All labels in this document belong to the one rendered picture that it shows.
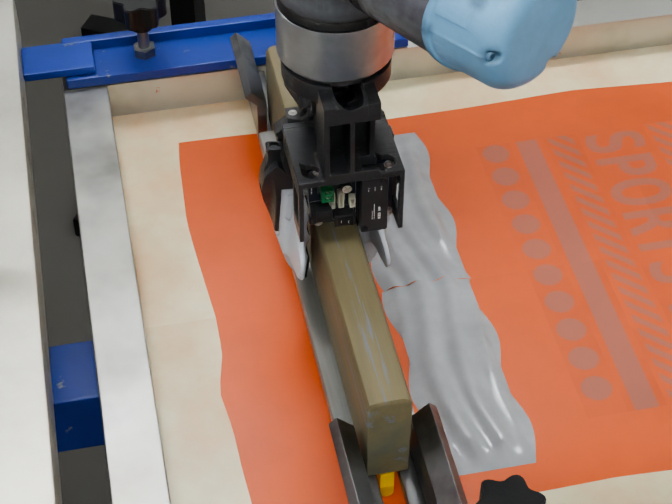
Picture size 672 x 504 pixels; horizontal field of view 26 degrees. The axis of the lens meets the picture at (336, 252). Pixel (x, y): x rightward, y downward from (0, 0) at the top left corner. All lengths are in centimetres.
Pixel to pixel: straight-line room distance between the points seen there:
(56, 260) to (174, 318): 143
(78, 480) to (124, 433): 122
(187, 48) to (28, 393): 43
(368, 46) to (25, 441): 33
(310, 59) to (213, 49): 40
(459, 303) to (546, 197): 15
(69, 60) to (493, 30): 58
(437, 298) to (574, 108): 27
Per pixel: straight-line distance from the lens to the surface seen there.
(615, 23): 136
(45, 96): 288
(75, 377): 113
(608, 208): 121
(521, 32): 78
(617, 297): 114
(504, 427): 104
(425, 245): 115
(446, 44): 79
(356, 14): 87
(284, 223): 104
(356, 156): 95
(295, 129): 97
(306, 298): 107
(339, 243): 102
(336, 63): 89
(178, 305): 112
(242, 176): 123
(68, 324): 243
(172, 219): 119
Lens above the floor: 178
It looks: 45 degrees down
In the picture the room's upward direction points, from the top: straight up
